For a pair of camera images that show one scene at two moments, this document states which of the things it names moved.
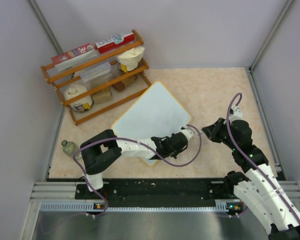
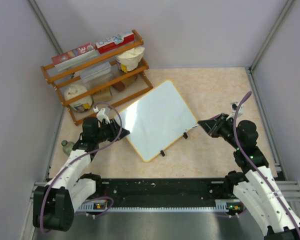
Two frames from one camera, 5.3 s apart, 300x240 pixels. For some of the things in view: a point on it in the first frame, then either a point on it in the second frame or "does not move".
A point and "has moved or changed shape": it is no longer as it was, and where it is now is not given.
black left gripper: x=173 y=155 to x=114 y=128
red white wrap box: x=105 y=46 does not move
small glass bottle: x=70 y=148 does not move
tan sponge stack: x=102 y=96 does not move
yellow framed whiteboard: x=155 y=113 has moved or changed shape
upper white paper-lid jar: x=129 y=60 does not move
